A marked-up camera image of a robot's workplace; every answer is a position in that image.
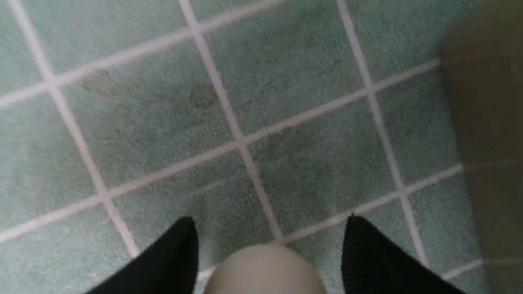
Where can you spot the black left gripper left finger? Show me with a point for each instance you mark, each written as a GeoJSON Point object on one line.
{"type": "Point", "coordinates": [168, 266]}

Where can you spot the olive plastic bin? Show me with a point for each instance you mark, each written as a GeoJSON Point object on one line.
{"type": "Point", "coordinates": [481, 60]}

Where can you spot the white ping-pong ball with logo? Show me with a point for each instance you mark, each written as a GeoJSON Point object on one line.
{"type": "Point", "coordinates": [265, 269]}

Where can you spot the green checkered tablecloth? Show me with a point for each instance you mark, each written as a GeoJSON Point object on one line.
{"type": "Point", "coordinates": [267, 121]}

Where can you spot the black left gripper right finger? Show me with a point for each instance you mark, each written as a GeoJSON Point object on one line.
{"type": "Point", "coordinates": [373, 264]}

